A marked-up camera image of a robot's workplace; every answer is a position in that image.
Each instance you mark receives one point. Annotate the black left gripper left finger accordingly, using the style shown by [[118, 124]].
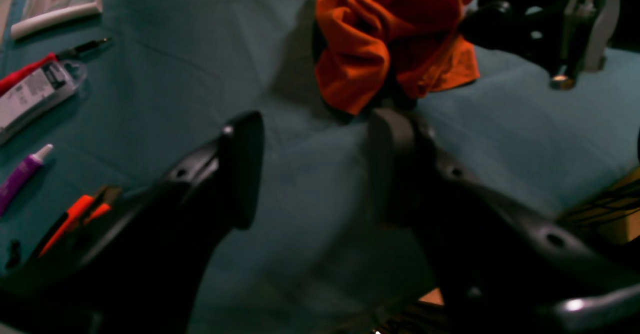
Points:
[[138, 267]]

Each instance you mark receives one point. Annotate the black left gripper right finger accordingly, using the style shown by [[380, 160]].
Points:
[[501, 267]]

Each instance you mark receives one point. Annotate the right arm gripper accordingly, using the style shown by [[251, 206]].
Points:
[[563, 37]]

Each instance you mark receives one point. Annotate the orange t-shirt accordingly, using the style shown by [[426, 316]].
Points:
[[416, 42]]

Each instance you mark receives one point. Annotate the orange black utility knife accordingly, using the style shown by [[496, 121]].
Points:
[[83, 211]]

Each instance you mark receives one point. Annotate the purple glue tube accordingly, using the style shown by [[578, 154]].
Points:
[[23, 172]]

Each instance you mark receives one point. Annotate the packaged tool set blister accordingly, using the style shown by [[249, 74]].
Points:
[[40, 92]]

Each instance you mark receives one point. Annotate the teal table cloth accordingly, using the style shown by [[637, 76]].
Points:
[[314, 259]]

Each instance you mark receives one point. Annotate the white roll with booklet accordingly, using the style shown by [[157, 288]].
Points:
[[38, 15]]

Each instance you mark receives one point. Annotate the red handled screwdriver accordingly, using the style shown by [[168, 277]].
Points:
[[11, 80]]

